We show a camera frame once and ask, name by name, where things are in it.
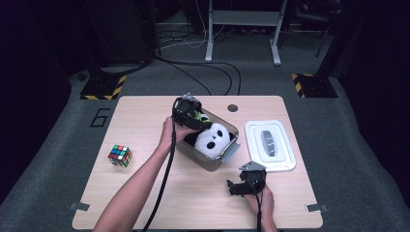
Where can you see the white plastic box lid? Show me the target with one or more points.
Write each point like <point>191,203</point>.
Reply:
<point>283,154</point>

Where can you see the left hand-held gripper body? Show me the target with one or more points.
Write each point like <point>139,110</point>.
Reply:
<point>187,109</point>

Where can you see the person's left hand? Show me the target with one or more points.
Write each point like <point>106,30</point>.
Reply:
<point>167,135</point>

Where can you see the panda plush toy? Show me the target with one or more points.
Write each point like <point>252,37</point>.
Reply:
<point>212,141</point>

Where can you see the colourful puzzle cube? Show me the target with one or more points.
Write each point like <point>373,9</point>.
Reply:
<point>120,156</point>

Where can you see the person's right hand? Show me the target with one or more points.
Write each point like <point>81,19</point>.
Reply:
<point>266,203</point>

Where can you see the grey tape strip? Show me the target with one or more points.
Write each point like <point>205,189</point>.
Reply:
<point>317,208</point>
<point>79,206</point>

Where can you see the white metal stand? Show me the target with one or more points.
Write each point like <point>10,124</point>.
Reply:
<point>245,17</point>

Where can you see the clear grey plastic storage box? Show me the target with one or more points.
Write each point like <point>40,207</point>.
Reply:
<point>209,163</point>

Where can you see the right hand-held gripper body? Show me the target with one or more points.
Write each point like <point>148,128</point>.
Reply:
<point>254,179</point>

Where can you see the black cabinet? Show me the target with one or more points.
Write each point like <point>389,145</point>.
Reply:
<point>122,29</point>

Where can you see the black yellow striped base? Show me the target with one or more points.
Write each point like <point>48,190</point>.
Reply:
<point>314,86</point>
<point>101,88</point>

